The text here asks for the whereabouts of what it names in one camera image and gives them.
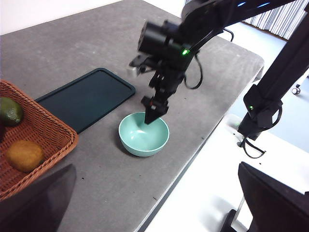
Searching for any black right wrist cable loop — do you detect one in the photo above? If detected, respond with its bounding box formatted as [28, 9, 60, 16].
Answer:
[183, 52, 203, 90]

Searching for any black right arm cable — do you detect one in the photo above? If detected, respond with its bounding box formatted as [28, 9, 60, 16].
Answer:
[222, 28, 235, 42]

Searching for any black arm base cable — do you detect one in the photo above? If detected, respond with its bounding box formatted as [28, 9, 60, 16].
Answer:
[242, 136, 267, 159]

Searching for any pale grey right wrist camera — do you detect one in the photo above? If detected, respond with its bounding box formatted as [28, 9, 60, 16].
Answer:
[128, 55, 148, 76]

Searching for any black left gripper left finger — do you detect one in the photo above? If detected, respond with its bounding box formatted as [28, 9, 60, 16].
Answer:
[0, 164, 77, 232]

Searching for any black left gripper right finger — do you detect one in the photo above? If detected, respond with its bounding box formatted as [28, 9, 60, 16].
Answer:
[238, 161, 309, 232]

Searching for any green avocado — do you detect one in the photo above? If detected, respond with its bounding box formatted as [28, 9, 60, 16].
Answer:
[0, 97, 24, 127]

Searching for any teal ceramic bowl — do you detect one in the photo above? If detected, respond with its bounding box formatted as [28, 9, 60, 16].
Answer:
[118, 112, 170, 158]

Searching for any dark green rectangular tray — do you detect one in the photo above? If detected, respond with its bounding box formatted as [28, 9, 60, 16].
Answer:
[35, 67, 136, 134]

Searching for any brown wicker basket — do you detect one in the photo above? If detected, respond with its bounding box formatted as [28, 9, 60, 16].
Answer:
[0, 79, 79, 201]

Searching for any metal stand leg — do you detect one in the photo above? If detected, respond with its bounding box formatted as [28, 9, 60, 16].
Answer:
[221, 195, 253, 232]

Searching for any grey striped curtain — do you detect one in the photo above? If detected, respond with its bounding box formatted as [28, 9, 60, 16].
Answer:
[241, 3, 309, 40]

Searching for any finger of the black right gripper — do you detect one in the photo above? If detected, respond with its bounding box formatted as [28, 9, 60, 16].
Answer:
[144, 108, 162, 125]

